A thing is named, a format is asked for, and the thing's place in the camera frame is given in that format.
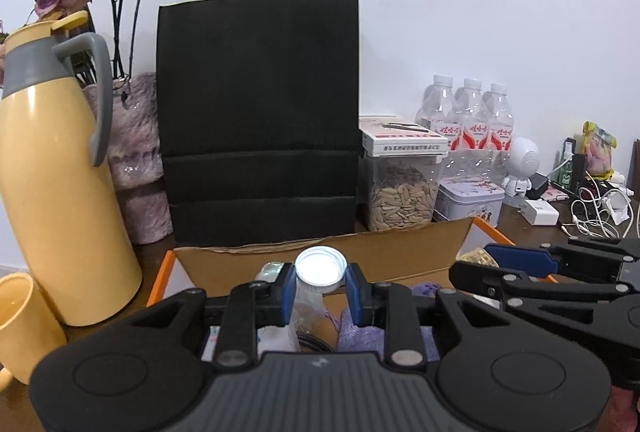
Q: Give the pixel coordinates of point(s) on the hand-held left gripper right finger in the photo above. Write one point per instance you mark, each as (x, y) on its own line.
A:
(356, 297)

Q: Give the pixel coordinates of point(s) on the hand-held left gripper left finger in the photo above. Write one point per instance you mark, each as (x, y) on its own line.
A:
(288, 297)

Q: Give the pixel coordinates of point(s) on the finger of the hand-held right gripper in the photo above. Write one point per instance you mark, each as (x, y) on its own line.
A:
(520, 259)
(480, 279)

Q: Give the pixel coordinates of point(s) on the white-capped bottle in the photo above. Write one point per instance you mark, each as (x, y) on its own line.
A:
(320, 267)

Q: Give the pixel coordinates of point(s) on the purple knit cloth pouch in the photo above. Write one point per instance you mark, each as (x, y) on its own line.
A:
(362, 341)

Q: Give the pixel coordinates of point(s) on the orange cardboard box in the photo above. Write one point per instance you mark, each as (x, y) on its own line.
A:
(400, 252)

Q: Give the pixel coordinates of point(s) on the white charger adapter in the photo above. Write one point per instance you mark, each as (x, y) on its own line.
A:
(541, 213)

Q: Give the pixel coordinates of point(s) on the pink patterned card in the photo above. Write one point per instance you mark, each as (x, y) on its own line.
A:
(556, 194)

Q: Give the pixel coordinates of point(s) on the black charger adapter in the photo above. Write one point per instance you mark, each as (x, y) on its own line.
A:
(539, 186)

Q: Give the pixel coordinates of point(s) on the printed tin box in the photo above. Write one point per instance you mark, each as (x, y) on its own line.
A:
(470, 202)

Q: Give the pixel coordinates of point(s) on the white robot speaker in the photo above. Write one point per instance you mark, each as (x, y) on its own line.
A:
(522, 162)

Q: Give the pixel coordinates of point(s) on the small green bottle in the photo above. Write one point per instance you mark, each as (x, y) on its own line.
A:
(566, 172)

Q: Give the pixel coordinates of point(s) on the small black box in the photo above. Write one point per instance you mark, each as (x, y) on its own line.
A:
(580, 172)

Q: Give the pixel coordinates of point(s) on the clear seed container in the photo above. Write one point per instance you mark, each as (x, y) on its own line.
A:
(400, 197)

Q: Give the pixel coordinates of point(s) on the yellow snack bag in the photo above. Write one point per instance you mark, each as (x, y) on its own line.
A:
(600, 152)

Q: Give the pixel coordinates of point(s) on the white flat box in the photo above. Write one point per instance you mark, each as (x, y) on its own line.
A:
(400, 137)

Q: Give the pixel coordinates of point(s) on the black paper bag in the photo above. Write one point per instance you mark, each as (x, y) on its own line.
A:
(260, 112)

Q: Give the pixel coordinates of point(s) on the pink fuzzy vase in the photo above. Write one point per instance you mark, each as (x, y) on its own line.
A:
(137, 147)

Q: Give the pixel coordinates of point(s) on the yellow thermos jug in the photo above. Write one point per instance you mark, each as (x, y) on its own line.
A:
(55, 187)

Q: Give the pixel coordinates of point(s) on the yellow mug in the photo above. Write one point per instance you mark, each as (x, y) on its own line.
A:
(25, 327)

